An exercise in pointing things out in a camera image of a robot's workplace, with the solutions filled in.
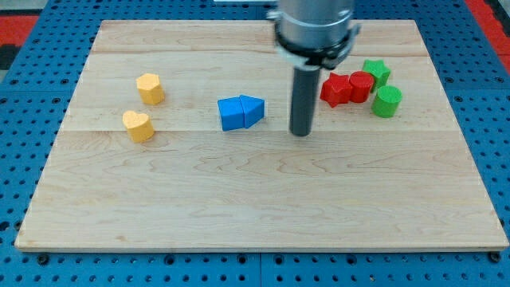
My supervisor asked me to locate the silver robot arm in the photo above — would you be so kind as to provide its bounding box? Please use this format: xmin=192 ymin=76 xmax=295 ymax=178
xmin=267 ymin=0 xmax=361 ymax=71

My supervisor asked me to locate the blue triangular block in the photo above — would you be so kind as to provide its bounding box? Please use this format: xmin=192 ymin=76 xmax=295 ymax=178
xmin=239 ymin=95 xmax=265 ymax=128

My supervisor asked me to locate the blue cube block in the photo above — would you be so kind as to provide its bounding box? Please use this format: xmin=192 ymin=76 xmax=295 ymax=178
xmin=218 ymin=97 xmax=244 ymax=132

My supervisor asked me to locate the wooden board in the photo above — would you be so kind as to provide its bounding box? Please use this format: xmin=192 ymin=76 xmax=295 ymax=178
xmin=15 ymin=20 xmax=508 ymax=253

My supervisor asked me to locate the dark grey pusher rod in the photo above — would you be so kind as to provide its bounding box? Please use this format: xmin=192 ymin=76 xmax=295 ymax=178
xmin=289 ymin=68 xmax=320 ymax=136

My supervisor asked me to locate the red star block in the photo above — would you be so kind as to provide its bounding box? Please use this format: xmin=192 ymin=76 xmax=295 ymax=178
xmin=320 ymin=73 xmax=353 ymax=108

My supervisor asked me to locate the yellow hexagon block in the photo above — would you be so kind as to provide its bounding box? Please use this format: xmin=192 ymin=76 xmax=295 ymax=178
xmin=135 ymin=73 xmax=165 ymax=105

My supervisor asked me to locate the yellow heart block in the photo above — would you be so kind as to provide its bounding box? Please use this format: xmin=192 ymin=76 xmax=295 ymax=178
xmin=122 ymin=110 xmax=155 ymax=143

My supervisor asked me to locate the red cylinder block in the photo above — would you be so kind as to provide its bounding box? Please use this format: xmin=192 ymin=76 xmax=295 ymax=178
xmin=349 ymin=71 xmax=375 ymax=103

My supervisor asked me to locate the green cylinder block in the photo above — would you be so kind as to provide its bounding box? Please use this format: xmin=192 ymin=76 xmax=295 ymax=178
xmin=371 ymin=85 xmax=402 ymax=118

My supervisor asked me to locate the green star block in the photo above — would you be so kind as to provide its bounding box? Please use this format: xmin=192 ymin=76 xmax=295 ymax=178
xmin=362 ymin=60 xmax=391 ymax=92

